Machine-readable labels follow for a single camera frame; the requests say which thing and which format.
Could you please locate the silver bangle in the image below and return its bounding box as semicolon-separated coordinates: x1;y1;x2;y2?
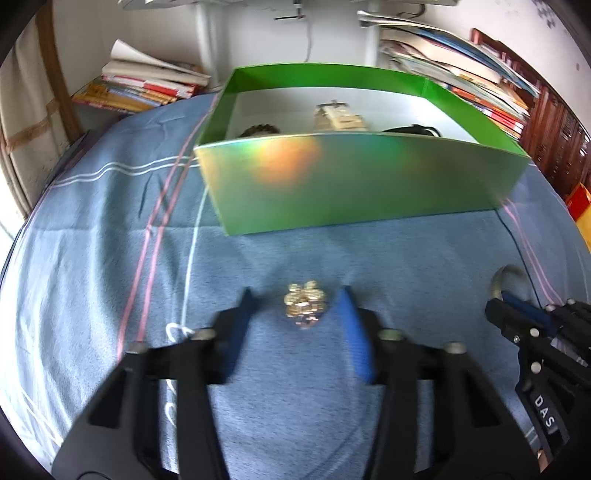
489;264;532;305

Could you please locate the black wristwatch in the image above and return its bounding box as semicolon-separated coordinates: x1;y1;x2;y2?
383;124;441;138

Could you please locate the small stack of books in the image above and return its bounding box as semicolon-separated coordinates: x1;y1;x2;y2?
71;39;211;114

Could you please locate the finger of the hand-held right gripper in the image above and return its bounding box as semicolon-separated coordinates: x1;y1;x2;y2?
502;291;591;356
485;299;578;462

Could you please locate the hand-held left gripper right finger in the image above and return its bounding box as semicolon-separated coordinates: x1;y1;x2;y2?
335;285;541;480

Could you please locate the cream curtain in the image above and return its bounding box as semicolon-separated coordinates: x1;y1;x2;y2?
0;28;84;222

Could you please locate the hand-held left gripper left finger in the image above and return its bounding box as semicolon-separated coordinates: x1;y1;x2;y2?
53;287;254;480

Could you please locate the white stand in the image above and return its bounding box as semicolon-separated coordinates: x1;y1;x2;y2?
117;0;462;90

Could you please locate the red and yellow box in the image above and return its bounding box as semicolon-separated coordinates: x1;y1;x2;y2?
566;182;591;252

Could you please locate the carved dark wooden furniture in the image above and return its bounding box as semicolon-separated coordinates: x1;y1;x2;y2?
471;28;591;199

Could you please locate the brown wooden bead bracelet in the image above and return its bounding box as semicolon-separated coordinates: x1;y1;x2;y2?
239;124;281;138

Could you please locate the tall stack of books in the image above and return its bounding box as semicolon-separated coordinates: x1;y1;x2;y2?
358;11;541;144

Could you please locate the shiny green cardboard box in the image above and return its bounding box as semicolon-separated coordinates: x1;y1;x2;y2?
193;65;532;237

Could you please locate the cream link bracelet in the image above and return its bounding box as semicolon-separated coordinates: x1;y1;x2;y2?
314;100;368;134

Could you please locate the blue striped blanket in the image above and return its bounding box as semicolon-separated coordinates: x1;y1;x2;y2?
0;88;591;480

